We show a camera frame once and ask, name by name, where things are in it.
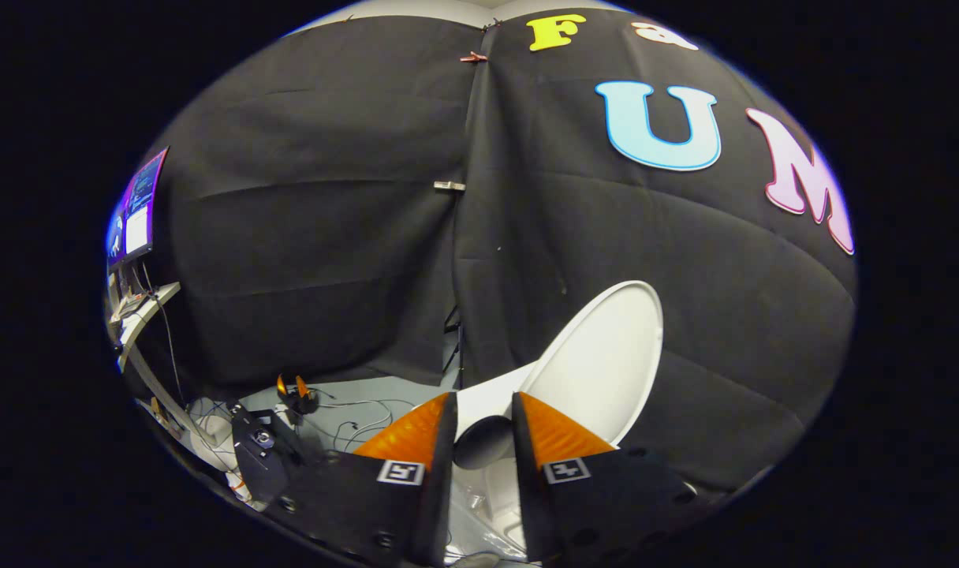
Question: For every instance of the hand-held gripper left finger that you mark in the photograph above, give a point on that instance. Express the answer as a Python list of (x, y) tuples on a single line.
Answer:
[(440, 489)]

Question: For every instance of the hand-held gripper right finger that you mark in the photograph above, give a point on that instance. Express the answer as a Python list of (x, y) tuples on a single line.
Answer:
[(527, 497)]

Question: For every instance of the white toilet lid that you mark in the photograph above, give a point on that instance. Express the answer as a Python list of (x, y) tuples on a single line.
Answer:
[(606, 355)]

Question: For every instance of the orange and black gripper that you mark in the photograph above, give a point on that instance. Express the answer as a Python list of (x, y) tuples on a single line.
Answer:
[(298, 394)]

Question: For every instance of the black device with silver knob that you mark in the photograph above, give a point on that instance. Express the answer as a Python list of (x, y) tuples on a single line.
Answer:
[(257, 442)]

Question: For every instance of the silver clip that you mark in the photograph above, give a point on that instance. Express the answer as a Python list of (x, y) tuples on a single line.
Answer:
[(449, 186)]

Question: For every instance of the white desk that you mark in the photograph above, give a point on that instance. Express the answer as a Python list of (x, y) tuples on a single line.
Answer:
[(150, 309)]

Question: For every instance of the computer monitor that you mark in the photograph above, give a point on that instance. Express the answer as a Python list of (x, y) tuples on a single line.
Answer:
[(138, 213)]

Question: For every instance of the pink clip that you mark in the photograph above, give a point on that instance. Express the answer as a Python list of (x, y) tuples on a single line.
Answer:
[(472, 57)]

